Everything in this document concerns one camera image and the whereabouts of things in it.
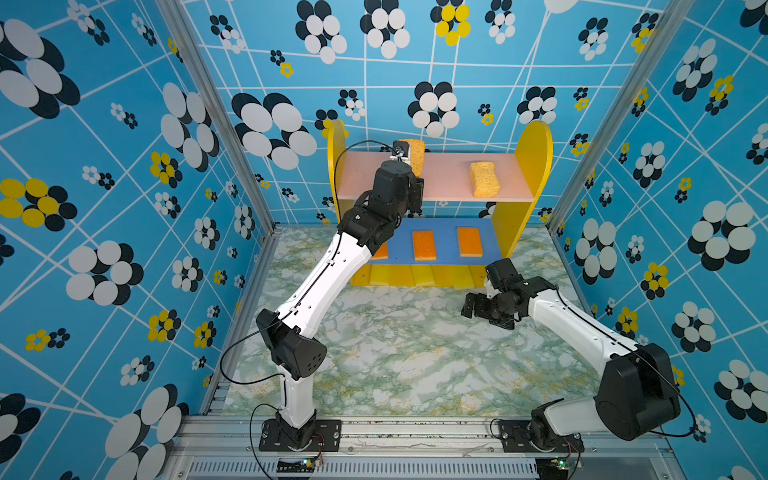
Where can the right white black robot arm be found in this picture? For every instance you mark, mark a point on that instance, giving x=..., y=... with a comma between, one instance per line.
x=637, y=393

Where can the tan sponge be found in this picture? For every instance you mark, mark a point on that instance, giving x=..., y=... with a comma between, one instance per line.
x=415, y=155
x=484, y=181

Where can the yellow shelf with coloured boards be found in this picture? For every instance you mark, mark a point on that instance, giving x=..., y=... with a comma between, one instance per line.
x=522, y=175

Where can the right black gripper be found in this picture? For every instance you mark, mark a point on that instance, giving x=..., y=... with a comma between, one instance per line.
x=478, y=305

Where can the right aluminium corner post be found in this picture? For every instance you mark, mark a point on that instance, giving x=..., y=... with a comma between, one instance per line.
x=669, y=24

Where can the aluminium front rail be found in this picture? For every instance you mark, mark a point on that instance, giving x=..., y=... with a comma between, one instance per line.
x=222, y=447

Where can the orange sponge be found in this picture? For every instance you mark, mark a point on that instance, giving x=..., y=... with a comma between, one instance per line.
x=424, y=246
x=381, y=253
x=469, y=242

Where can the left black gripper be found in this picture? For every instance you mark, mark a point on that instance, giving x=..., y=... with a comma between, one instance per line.
x=414, y=190

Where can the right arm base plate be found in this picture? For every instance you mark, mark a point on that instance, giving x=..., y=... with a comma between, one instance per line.
x=528, y=436

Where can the left aluminium corner post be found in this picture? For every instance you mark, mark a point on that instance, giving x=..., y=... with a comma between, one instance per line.
x=181, y=31

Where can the tan sponge front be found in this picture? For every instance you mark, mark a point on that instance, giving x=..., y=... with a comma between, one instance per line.
x=415, y=155

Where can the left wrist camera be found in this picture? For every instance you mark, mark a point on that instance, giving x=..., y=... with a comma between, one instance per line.
x=400, y=151

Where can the aluminium corner post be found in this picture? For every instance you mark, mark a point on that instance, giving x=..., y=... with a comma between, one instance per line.
x=181, y=31
x=669, y=24

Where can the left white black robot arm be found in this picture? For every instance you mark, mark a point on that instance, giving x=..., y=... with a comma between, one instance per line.
x=289, y=332

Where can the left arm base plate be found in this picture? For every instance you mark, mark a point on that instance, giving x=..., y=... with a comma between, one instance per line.
x=318, y=435

